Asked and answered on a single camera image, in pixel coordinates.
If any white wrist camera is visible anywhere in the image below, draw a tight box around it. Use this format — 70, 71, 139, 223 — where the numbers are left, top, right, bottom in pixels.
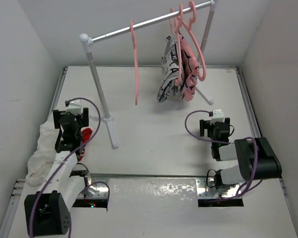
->
65, 100, 82, 115
210, 109, 225, 124

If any silver front mounting rail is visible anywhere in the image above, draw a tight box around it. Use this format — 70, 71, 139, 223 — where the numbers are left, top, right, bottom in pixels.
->
14, 173, 286, 199

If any black white print shirt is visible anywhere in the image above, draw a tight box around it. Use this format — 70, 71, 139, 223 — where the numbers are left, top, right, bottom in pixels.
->
157, 35, 182, 103

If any pink print shirt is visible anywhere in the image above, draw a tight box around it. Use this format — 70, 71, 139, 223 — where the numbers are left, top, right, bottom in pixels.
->
181, 43, 200, 102

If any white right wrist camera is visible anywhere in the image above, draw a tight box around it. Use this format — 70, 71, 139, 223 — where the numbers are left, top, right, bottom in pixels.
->
210, 109, 225, 124

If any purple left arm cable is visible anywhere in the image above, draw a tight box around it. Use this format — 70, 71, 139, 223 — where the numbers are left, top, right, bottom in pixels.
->
29, 97, 110, 238

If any white red print t-shirt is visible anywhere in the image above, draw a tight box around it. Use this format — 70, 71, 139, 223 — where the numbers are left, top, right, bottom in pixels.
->
25, 121, 93, 187

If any pink hanger holding print shirt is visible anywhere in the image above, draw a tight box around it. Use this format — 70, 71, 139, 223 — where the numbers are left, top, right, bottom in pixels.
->
169, 5, 183, 87

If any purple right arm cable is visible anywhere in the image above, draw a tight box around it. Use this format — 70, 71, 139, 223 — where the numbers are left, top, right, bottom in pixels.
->
184, 110, 264, 199

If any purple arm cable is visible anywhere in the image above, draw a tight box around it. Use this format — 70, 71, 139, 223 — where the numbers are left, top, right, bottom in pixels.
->
29, 97, 110, 238
184, 110, 264, 199

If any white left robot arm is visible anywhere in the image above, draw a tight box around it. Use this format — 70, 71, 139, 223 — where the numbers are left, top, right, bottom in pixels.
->
24, 108, 89, 238

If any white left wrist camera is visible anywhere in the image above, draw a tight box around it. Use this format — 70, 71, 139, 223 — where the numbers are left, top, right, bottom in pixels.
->
65, 100, 82, 115

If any white silver clothes rack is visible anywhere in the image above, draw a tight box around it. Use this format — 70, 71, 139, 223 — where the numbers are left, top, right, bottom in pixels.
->
78, 0, 216, 149

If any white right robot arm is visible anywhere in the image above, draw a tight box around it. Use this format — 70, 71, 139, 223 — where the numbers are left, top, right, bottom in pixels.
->
200, 118, 282, 190

